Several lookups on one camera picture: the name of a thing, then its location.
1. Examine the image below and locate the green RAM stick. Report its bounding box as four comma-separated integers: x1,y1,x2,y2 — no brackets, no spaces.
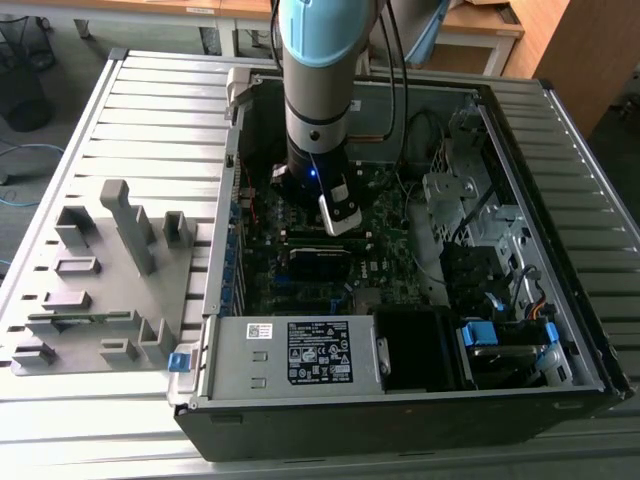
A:
284,227,366,242
27,310,134,322

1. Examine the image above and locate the black expansion card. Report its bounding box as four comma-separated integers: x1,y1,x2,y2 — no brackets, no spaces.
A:
287,244,354,284

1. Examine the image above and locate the green motherboard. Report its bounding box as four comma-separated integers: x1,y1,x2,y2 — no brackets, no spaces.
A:
232,162,454,317

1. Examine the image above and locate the grey case release latch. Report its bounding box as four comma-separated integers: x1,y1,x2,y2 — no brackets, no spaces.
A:
225,67,259,121

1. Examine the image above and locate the chipset heat sink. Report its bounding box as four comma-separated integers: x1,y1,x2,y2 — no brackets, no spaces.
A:
354,288,384,314

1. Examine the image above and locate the silver drive cage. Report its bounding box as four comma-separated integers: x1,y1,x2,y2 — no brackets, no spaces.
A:
421,93,534,251

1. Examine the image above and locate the grey power supply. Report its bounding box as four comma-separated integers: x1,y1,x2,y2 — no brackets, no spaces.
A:
199,314,384,401

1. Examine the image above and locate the grey parts rack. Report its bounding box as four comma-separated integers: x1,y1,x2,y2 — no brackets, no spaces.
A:
9,178,201,376

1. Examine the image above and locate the hard disk in blue carrier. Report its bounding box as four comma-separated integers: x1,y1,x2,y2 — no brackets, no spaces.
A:
457,319,559,391

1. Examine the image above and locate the black PC case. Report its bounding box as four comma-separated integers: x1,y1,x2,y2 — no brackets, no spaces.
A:
167,64,634,464

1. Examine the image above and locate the wooden cabinet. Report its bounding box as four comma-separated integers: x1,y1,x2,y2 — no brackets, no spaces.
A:
502,0,640,139

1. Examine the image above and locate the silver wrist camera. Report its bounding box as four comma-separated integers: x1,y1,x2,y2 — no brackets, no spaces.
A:
318,174,364,237

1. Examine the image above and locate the red twisted wire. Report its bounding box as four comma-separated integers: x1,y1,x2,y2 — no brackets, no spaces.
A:
243,167,259,224

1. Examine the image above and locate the black cable loop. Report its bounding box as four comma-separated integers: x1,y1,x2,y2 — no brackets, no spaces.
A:
401,108,447,179

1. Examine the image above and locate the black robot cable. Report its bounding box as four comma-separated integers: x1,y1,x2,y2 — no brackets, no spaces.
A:
382,0,410,167

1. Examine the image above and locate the black drive bay bracket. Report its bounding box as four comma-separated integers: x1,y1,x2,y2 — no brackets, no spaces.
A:
439,242,506,321

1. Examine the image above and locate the black wire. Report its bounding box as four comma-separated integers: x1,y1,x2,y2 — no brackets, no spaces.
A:
509,263,545,314

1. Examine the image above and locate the wooden desk white frame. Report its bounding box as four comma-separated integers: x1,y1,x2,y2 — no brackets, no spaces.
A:
219,0,525,77
0,0,224,39

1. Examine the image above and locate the blue floor cable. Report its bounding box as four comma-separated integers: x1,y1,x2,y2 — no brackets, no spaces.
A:
0,142,66,209

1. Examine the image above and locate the coloured wire bundle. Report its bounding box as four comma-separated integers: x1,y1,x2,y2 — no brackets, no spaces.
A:
527,299,556,321

